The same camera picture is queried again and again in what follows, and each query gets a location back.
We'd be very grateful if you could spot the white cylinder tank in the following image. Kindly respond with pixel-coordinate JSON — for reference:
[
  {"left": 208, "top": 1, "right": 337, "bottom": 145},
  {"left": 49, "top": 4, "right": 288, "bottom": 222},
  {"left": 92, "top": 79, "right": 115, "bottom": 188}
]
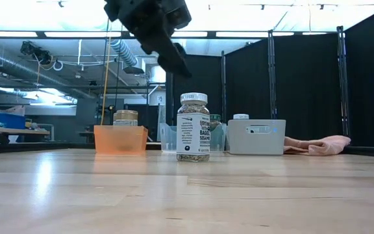
[{"left": 149, "top": 64, "right": 168, "bottom": 85}]

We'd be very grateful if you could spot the white-lid bagel seasoning jar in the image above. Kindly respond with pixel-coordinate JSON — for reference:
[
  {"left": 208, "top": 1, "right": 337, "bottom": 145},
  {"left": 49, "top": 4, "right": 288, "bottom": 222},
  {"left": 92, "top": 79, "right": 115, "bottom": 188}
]
[{"left": 176, "top": 92, "right": 211, "bottom": 163}]

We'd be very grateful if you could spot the fluorescent ceiling light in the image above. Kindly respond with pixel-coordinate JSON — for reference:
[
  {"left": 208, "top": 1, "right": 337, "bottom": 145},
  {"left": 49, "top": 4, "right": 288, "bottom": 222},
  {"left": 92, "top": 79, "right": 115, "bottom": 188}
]
[{"left": 0, "top": 87, "right": 78, "bottom": 106}]

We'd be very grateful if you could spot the pink cloth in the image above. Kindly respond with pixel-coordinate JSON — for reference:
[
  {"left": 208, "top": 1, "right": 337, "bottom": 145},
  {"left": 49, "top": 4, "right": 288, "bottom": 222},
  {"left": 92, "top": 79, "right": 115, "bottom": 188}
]
[{"left": 283, "top": 135, "right": 352, "bottom": 157}]

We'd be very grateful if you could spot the orange translucent plastic bin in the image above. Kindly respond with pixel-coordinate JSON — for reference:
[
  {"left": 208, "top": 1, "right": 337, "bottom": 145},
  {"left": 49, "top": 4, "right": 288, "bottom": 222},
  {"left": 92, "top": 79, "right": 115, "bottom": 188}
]
[{"left": 93, "top": 125, "right": 149, "bottom": 155}]

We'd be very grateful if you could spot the green-lid spice jar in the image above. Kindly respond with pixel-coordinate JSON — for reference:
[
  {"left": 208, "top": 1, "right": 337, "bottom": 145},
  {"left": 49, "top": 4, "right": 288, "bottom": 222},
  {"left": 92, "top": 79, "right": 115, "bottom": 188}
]
[{"left": 210, "top": 114, "right": 223, "bottom": 131}]

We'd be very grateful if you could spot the light grey plastic bin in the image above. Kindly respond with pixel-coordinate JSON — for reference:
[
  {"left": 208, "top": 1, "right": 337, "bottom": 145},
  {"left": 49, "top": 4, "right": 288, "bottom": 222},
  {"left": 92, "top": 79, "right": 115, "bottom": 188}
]
[{"left": 227, "top": 119, "right": 287, "bottom": 156}]

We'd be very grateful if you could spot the tan-lid spice jar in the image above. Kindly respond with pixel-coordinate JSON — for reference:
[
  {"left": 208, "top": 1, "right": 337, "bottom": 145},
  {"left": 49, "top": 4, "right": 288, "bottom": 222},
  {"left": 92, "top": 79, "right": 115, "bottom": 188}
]
[{"left": 112, "top": 109, "right": 139, "bottom": 127}]

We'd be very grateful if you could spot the yellow hanging cable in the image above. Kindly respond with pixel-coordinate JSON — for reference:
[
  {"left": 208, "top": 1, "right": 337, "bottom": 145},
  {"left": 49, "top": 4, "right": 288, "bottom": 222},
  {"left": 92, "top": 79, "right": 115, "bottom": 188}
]
[{"left": 100, "top": 32, "right": 113, "bottom": 126}]

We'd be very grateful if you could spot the clear plastic bin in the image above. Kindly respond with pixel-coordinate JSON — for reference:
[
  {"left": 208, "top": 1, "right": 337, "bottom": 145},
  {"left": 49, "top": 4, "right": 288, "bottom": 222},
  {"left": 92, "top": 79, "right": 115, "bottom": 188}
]
[{"left": 159, "top": 122, "right": 227, "bottom": 153}]

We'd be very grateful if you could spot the black partition curtain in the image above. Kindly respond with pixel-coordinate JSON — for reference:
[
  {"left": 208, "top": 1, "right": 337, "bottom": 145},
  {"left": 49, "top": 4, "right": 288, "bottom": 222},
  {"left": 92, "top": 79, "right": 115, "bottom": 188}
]
[{"left": 166, "top": 3, "right": 374, "bottom": 149}]

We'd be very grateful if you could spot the blue storage bin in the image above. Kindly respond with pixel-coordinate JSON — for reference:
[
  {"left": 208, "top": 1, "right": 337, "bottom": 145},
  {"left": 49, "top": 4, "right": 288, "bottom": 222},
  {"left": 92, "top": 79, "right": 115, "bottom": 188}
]
[{"left": 0, "top": 112, "right": 26, "bottom": 130}]

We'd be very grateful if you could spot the silver flexible duct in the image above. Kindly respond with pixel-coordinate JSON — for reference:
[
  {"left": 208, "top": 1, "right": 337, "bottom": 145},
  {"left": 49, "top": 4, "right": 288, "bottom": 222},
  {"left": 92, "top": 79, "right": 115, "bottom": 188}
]
[{"left": 108, "top": 38, "right": 139, "bottom": 68}]

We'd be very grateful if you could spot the black ceiling device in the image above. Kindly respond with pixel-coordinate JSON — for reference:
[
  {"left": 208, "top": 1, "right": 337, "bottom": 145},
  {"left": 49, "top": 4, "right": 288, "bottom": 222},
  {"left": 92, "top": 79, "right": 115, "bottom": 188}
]
[{"left": 19, "top": 41, "right": 52, "bottom": 65}]

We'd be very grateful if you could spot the wooden background table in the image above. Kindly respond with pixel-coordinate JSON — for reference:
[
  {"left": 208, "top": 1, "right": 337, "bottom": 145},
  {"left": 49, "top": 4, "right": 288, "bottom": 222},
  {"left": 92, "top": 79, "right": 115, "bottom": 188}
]
[{"left": 0, "top": 127, "right": 51, "bottom": 136}]

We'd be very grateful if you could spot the grey ceiling pipe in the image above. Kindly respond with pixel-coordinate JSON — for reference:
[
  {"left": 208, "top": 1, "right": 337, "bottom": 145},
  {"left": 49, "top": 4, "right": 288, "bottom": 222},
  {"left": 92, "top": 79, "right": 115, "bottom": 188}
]
[{"left": 0, "top": 45, "right": 94, "bottom": 98}]

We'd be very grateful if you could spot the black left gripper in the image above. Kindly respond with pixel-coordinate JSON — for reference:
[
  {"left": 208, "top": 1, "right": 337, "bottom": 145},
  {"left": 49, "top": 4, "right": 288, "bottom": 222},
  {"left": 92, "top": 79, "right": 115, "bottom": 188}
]
[{"left": 104, "top": 0, "right": 193, "bottom": 78}]

